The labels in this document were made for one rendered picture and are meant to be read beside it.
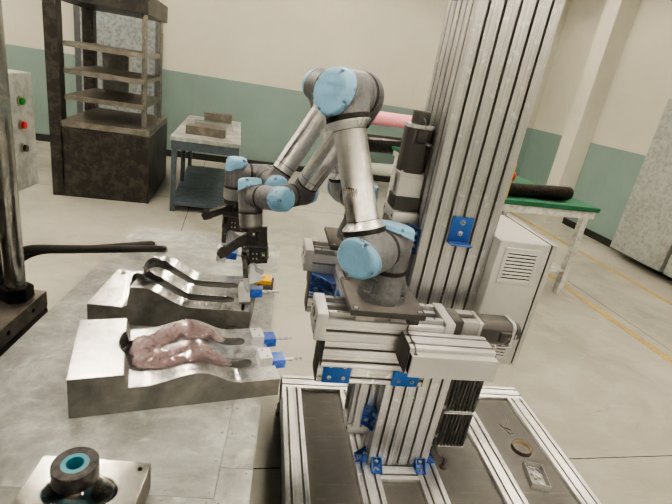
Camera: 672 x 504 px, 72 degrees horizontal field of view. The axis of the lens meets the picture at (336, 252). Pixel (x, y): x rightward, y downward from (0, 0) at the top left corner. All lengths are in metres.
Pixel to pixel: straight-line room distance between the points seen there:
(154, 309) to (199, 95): 6.48
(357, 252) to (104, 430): 0.72
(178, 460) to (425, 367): 0.67
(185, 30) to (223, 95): 1.03
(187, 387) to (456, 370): 0.73
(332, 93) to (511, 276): 0.86
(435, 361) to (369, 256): 0.38
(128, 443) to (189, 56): 7.03
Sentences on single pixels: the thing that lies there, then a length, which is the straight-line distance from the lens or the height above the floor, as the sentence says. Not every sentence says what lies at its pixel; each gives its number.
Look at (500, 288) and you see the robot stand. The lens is 1.64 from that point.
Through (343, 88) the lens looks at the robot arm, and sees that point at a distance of 1.17.
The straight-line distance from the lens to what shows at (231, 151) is 5.07.
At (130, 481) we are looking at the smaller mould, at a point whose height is 0.87.
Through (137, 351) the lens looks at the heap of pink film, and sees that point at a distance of 1.31.
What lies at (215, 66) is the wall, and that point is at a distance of 7.83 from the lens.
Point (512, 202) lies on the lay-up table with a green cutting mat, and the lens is 4.18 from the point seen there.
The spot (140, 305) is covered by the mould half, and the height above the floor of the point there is 0.87.
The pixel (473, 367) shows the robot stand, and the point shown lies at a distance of 1.41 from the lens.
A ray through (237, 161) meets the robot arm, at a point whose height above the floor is 1.30.
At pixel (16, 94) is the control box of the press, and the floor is 1.40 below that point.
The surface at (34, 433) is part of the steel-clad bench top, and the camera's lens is 1.28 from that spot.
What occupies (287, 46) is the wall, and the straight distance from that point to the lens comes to 7.86.
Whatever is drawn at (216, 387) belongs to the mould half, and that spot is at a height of 0.85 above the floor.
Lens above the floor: 1.63
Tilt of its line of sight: 21 degrees down
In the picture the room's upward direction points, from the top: 10 degrees clockwise
